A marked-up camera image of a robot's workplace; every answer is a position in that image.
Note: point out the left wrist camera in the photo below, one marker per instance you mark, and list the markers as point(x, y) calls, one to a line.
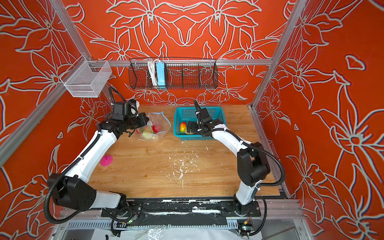
point(125, 110)

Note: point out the light blue box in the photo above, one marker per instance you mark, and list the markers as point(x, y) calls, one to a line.
point(160, 67)

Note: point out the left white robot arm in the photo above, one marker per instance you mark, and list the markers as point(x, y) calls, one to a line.
point(69, 193)

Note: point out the pink plastic cup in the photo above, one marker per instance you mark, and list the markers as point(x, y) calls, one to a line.
point(106, 160)

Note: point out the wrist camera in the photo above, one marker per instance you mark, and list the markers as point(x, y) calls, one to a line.
point(203, 116)
point(125, 110)

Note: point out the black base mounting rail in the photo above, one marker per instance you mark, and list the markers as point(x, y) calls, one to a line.
point(219, 206)

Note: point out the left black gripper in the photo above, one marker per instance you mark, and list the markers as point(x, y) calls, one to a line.
point(144, 121)

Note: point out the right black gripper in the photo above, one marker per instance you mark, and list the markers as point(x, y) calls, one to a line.
point(193, 127)

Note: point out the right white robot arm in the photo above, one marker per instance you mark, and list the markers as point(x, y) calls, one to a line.
point(252, 168)

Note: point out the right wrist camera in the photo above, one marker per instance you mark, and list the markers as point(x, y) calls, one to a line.
point(203, 116)

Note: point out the clear zip top bag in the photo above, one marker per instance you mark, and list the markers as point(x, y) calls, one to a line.
point(160, 120)

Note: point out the red apple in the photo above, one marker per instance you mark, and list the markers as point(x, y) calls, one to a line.
point(155, 129)

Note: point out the clear plastic wall bin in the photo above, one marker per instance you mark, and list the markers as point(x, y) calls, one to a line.
point(86, 81)

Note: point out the black wire wall basket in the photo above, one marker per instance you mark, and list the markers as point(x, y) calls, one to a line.
point(181, 73)

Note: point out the red yellow mango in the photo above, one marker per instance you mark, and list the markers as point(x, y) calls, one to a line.
point(183, 128)

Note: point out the teal plastic basket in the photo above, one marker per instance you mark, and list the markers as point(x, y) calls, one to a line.
point(186, 114)

